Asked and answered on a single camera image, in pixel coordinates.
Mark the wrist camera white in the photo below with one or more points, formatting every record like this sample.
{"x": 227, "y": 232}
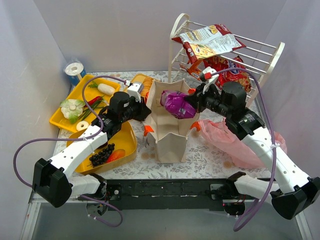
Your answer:
{"x": 208, "y": 76}
{"x": 134, "y": 90}

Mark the pink plastic grocery bag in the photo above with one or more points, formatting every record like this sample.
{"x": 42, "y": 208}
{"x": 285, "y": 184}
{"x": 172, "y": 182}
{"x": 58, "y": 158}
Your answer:
{"x": 218, "y": 134}

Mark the cream metal shelf rack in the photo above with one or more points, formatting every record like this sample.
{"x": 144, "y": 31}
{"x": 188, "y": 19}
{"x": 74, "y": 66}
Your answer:
{"x": 257, "y": 57}

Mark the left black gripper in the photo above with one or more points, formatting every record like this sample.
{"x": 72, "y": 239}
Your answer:
{"x": 143, "y": 110}

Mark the orange carrot toy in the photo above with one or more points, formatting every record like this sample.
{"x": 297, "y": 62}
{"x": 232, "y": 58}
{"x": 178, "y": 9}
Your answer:
{"x": 116, "y": 154}

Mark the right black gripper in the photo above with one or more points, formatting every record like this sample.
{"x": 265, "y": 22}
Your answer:
{"x": 196, "y": 99}

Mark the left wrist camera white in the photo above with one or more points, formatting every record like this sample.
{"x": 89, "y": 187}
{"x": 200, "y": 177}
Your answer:
{"x": 134, "y": 90}

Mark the purple snack bag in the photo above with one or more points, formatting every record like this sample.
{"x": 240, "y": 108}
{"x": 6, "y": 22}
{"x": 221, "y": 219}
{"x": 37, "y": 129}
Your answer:
{"x": 174, "y": 103}

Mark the tissue roll blue pack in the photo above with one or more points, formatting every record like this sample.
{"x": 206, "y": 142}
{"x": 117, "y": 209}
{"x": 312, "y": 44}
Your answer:
{"x": 75, "y": 71}

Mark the yellow flat tray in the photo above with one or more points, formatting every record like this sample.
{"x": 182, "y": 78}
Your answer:
{"x": 140, "y": 78}

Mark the beige paper grocery bag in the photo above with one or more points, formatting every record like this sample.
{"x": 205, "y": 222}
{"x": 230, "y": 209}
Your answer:
{"x": 170, "y": 133}

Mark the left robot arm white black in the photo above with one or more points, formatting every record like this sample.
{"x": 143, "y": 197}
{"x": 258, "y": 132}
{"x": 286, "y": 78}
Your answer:
{"x": 53, "y": 180}

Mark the red chili pepper toy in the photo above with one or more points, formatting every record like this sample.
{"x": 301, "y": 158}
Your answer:
{"x": 96, "y": 101}

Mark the orange snack packet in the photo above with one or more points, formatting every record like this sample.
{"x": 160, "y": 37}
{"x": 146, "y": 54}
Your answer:
{"x": 194, "y": 69}

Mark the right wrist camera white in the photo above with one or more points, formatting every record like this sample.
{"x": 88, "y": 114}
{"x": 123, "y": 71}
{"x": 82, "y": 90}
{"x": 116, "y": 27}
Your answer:
{"x": 208, "y": 76}

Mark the row of round crackers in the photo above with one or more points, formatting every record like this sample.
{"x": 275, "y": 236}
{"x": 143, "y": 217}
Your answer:
{"x": 147, "y": 83}

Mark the white ring slice toy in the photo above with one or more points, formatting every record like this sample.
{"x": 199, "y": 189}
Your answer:
{"x": 82, "y": 125}

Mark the white red chips bag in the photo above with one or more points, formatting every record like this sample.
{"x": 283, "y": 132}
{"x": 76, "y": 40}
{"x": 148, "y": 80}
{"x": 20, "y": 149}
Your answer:
{"x": 209, "y": 41}

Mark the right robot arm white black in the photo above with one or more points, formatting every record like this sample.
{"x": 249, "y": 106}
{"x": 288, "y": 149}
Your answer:
{"x": 290, "y": 190}

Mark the cabbage toy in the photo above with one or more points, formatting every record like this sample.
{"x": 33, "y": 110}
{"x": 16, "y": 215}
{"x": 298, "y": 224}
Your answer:
{"x": 72, "y": 109}

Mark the black grape bunch toy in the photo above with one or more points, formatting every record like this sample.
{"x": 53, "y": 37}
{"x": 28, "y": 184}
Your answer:
{"x": 102, "y": 156}

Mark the white radish toy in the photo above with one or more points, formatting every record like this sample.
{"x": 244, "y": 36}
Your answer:
{"x": 103, "y": 88}

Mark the red snack bag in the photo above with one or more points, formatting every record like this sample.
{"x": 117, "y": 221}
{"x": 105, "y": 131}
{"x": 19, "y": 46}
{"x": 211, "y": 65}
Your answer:
{"x": 218, "y": 63}

